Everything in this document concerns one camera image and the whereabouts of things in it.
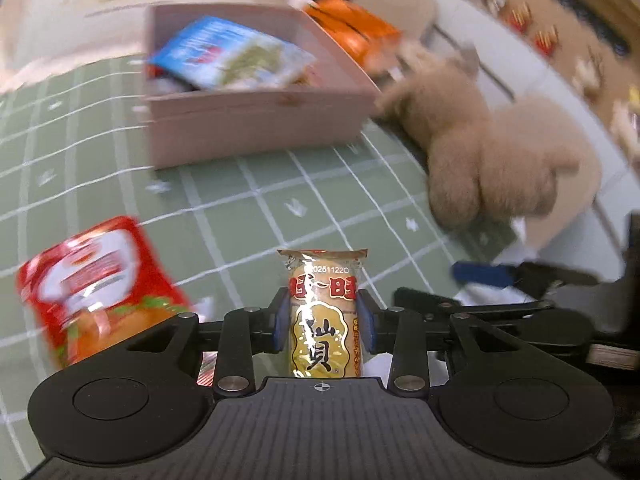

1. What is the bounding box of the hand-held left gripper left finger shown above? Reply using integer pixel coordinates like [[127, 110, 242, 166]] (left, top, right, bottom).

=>
[[125, 286, 292, 400]]

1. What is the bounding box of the green checked tablecloth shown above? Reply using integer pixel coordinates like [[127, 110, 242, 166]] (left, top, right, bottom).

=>
[[0, 55, 526, 478]]

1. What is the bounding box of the orange plastic bag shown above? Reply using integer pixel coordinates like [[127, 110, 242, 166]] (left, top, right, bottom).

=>
[[304, 0, 404, 74]]

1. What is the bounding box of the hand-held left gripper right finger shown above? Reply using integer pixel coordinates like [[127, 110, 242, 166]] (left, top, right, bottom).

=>
[[357, 287, 523, 397]]

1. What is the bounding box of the golden rice cracker packet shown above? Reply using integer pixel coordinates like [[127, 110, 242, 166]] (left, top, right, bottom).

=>
[[276, 247, 370, 379]]

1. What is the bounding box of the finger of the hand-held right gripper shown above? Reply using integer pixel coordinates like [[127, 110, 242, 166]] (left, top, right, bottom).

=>
[[451, 259, 602, 295], [394, 287, 556, 322]]

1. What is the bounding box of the beige plush toy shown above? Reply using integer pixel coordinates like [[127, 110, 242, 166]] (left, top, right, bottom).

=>
[[375, 47, 582, 232]]

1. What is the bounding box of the red square snack packet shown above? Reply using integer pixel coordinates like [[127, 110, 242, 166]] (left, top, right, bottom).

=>
[[15, 215, 217, 387]]

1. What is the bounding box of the blue long snack packet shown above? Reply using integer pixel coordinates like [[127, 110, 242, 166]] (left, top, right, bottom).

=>
[[147, 15, 318, 92]]

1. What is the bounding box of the pink cardboard box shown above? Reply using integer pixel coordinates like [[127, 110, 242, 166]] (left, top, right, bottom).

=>
[[142, 2, 383, 171]]

